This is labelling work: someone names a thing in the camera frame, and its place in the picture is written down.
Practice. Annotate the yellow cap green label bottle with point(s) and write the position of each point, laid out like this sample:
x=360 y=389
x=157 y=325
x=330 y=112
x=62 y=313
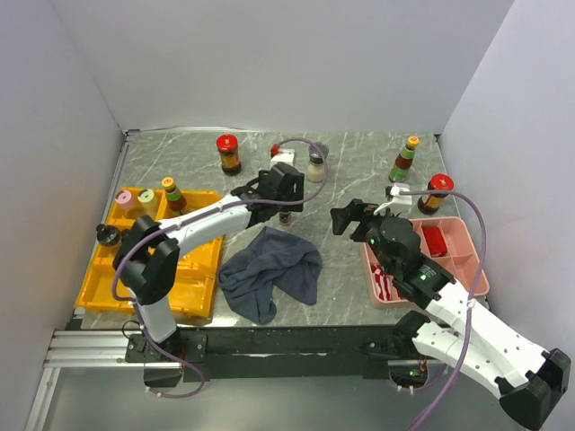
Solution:
x=175 y=200

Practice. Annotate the salt grinder black top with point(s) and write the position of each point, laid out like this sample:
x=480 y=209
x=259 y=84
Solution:
x=317 y=155

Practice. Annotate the green lid cream bottle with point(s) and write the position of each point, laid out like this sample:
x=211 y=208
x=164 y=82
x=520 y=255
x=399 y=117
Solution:
x=148 y=200

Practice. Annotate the pink compartment tray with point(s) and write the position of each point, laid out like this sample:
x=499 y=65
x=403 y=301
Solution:
x=461 y=261

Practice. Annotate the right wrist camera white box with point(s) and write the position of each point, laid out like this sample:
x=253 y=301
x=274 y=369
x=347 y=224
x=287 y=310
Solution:
x=396 y=202

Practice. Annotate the red lid sauce jar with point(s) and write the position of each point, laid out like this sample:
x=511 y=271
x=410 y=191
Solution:
x=429 y=203
x=228 y=147

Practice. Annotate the red white striped packet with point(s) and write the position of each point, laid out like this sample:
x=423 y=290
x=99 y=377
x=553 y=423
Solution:
x=383 y=287

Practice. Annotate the round black cap dark bottle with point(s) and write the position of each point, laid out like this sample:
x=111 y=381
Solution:
x=108 y=236

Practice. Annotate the yellow compartment organizer tray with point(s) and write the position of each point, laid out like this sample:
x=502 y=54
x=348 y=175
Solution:
x=192 y=292

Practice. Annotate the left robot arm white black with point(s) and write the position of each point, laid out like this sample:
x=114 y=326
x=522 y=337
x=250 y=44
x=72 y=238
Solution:
x=146 y=263

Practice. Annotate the dark blue cloth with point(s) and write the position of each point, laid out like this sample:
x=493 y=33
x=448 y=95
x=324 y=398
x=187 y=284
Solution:
x=272 y=259

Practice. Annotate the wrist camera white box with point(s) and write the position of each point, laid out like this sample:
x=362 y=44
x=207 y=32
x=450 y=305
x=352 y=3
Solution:
x=278 y=154
x=396 y=202

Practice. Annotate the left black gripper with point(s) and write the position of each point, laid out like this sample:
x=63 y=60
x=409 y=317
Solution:
x=296 y=193

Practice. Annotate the aluminium frame rail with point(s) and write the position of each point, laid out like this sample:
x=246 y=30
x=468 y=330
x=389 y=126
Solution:
x=92 y=349

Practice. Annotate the yellow cap chili sauce bottle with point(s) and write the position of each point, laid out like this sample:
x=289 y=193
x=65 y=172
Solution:
x=404 y=160

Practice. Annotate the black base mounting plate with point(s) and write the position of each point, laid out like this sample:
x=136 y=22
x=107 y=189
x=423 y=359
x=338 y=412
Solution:
x=372 y=352

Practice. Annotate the pink lid bottle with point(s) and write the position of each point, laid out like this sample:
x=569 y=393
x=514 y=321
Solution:
x=125 y=202

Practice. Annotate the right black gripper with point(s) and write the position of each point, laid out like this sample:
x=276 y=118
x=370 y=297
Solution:
x=357 y=211

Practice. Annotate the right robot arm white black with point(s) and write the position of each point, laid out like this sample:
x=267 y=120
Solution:
x=527 y=379

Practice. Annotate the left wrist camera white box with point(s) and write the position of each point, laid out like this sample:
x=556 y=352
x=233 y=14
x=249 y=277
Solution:
x=278 y=154

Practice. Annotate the red packet in tray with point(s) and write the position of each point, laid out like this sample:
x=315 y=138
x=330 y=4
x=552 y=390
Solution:
x=435 y=241

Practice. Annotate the small spice jar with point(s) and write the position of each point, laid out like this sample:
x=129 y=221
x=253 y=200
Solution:
x=285 y=218

